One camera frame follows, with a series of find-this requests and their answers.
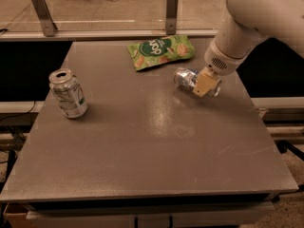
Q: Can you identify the metal guard rail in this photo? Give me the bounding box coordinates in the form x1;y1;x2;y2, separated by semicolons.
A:
0;28;219;43

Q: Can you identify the crushed redbull can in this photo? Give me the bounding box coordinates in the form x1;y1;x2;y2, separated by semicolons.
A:
173;66;222;97

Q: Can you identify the left metal rail bracket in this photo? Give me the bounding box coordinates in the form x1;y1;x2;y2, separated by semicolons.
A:
31;0;57;37

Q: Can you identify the metal rail bracket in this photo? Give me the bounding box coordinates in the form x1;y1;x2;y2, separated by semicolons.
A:
31;0;57;37
165;0;179;35

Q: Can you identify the middle metal rail bracket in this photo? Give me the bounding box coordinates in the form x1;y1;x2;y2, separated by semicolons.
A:
165;0;179;35

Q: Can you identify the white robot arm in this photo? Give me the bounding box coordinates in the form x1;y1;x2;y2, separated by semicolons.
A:
193;0;304;97

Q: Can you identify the silver green soda can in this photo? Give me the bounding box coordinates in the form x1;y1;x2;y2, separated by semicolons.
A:
48;68;87;119

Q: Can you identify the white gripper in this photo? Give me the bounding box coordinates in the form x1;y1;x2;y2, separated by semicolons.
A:
192;40;244;97

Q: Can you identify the green rice chip bag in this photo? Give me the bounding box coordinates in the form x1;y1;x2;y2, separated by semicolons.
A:
127;35;195;71

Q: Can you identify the cardboard box under table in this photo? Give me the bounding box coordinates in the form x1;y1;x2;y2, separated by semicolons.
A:
4;204;32;228

